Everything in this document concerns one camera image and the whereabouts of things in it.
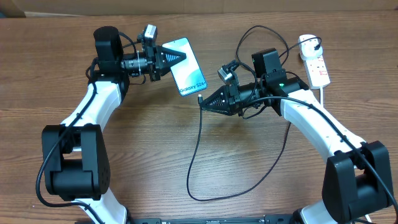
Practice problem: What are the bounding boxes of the Samsung Galaxy smartphone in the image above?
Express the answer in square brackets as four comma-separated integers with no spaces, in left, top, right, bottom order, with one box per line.
[162,37,208,96]

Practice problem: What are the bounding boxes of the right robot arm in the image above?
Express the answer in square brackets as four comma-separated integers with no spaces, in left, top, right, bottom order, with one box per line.
[198,49,397,223]

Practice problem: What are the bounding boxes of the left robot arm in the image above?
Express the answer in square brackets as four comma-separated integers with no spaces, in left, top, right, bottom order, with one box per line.
[35,24,187,223]

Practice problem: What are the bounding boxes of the white charger plug adapter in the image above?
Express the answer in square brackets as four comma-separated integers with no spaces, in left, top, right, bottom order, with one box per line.
[298,34,323,60]

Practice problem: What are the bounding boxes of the white power strip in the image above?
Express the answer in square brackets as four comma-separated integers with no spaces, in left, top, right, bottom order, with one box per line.
[304,55,330,89]

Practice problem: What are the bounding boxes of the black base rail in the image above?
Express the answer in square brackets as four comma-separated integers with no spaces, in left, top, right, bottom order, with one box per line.
[127,214,299,224]

